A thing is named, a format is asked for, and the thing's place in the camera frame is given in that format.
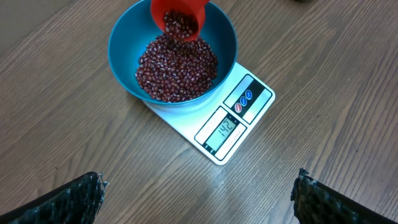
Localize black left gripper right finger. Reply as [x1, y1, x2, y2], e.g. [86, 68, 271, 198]
[290, 168, 395, 224]

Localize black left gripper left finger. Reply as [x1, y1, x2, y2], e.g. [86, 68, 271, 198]
[1, 172, 108, 224]

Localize red beans in bowl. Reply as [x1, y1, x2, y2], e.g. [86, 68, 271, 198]
[135, 34, 218, 103]

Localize blue bowl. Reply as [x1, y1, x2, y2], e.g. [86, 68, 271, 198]
[108, 1, 238, 106]

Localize orange scoop blue handle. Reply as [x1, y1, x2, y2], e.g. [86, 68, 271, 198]
[150, 0, 209, 41]

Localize white digital kitchen scale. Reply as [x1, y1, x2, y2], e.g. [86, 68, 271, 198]
[145, 63, 275, 166]

